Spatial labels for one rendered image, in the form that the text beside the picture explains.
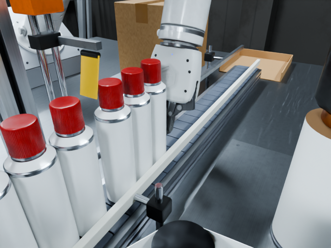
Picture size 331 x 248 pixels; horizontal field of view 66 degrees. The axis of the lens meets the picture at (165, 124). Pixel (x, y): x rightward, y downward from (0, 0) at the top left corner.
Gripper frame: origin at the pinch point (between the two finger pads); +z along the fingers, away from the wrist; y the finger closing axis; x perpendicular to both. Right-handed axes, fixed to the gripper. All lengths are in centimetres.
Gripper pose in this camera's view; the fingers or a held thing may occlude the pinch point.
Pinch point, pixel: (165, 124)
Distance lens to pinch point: 52.2
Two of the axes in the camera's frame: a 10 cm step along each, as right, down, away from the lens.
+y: 8.6, 2.6, -4.4
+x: 4.8, -1.2, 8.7
